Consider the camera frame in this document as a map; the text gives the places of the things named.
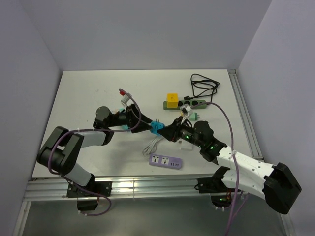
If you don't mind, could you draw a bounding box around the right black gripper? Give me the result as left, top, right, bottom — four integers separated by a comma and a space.
157, 116, 204, 148

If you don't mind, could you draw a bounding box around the aluminium side rail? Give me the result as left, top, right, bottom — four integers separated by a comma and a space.
227, 69, 263, 159

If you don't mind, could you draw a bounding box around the purple power strip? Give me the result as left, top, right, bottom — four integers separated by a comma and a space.
149, 153, 183, 170

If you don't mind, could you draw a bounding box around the green power strip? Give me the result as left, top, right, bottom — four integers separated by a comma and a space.
163, 100, 207, 111

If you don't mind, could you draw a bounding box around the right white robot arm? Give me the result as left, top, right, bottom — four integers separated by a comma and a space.
157, 118, 302, 214

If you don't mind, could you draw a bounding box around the white coiled power cable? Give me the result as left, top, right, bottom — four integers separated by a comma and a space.
142, 136, 164, 161

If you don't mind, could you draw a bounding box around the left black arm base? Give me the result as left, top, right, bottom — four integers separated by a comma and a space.
64, 175, 112, 217

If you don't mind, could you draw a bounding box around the black power cable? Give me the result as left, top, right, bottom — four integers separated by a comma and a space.
183, 73, 220, 105

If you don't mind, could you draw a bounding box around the mint green plug adapter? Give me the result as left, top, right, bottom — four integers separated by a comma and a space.
189, 112, 199, 121

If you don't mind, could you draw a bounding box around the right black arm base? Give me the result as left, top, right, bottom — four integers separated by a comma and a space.
194, 167, 235, 209

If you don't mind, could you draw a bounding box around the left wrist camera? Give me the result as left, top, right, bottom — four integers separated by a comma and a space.
119, 88, 132, 106

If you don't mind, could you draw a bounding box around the blue square plug adapter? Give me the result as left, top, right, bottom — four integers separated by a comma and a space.
150, 119, 165, 135

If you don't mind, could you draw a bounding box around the teal triangular power strip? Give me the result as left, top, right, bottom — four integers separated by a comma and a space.
119, 108, 128, 130

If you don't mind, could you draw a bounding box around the yellow cube socket adapter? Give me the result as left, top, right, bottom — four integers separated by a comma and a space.
166, 93, 179, 109

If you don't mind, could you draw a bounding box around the white plug of purple strip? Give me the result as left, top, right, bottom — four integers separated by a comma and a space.
179, 140, 193, 151

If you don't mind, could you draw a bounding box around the aluminium front rail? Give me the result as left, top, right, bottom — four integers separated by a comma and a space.
23, 175, 210, 202

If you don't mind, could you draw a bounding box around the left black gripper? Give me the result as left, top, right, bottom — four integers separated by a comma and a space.
107, 104, 152, 133

